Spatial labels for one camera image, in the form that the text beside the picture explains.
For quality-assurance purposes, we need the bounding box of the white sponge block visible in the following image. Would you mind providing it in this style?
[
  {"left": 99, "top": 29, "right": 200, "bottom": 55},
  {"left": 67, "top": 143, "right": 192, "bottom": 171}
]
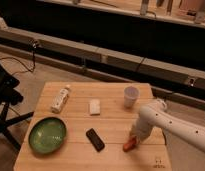
[{"left": 89, "top": 99, "right": 100, "bottom": 115}]

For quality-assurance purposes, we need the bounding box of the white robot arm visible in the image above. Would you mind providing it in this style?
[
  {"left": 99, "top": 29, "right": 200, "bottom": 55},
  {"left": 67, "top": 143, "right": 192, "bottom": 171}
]
[{"left": 131, "top": 99, "right": 205, "bottom": 152}]

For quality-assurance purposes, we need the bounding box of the black office chair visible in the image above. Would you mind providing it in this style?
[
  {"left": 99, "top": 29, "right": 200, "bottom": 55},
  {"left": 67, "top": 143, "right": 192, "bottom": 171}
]
[{"left": 0, "top": 64, "right": 33, "bottom": 150}]

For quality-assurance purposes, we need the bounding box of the white plastic bottle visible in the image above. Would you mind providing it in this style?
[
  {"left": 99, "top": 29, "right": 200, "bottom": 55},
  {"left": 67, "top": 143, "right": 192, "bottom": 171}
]
[{"left": 50, "top": 85, "right": 70, "bottom": 113}]

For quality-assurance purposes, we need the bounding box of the translucent plastic cup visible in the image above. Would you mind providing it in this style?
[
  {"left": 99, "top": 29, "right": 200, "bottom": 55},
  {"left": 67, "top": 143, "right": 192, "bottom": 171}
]
[{"left": 124, "top": 86, "right": 139, "bottom": 108}]

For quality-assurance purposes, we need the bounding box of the green round bowl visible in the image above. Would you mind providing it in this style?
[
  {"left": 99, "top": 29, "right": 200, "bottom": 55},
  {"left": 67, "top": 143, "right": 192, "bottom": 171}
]
[{"left": 28, "top": 117, "right": 67, "bottom": 154}]

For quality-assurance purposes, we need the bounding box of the black floor cable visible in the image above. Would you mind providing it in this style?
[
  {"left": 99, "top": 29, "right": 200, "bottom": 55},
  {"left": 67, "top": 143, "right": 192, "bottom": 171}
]
[{"left": 0, "top": 39, "right": 40, "bottom": 77}]

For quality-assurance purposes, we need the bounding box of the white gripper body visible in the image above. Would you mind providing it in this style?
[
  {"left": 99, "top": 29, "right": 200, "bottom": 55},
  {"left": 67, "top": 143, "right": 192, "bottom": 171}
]
[{"left": 129, "top": 123, "right": 152, "bottom": 141}]

